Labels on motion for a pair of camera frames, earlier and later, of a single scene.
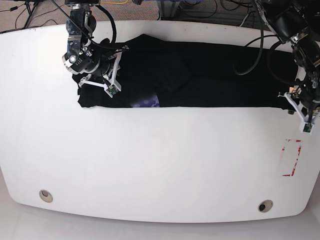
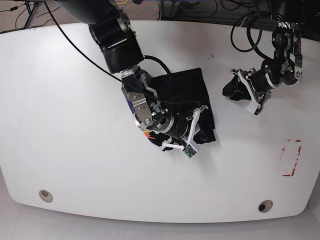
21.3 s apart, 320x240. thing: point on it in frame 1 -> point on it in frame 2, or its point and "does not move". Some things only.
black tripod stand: (30, 6) does not move
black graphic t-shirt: (156, 71) -> (185, 92)
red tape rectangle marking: (299, 149) does not move
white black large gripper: (102, 64) -> (193, 119)
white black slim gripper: (306, 99) -> (236, 90)
